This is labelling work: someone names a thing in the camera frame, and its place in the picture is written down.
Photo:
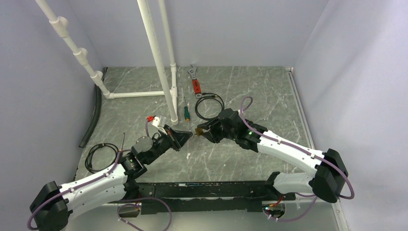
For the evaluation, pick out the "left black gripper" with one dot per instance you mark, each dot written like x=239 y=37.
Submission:
x=177 y=138

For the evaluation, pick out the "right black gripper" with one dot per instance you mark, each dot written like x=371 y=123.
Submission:
x=211 y=134

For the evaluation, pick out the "small brass padlock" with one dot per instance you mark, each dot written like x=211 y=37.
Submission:
x=199 y=131

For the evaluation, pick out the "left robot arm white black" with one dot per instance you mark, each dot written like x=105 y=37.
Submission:
x=55 y=205

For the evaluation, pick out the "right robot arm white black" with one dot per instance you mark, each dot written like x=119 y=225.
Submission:
x=323 y=173

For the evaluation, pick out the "black foam tube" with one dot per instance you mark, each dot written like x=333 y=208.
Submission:
x=95 y=118

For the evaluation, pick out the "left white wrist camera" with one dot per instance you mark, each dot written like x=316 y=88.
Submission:
x=158 y=121

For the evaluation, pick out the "green handle screwdriver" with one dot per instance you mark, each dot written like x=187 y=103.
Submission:
x=187 y=116

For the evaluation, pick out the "red handle adjustable wrench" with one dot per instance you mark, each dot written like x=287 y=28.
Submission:
x=195 y=82

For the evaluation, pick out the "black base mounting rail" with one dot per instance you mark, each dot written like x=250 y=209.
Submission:
x=250 y=196

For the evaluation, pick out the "white pvc pipe frame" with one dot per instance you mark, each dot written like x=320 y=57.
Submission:
x=170 y=93

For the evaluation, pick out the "aluminium rail right edge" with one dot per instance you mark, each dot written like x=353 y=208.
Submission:
x=337 y=207

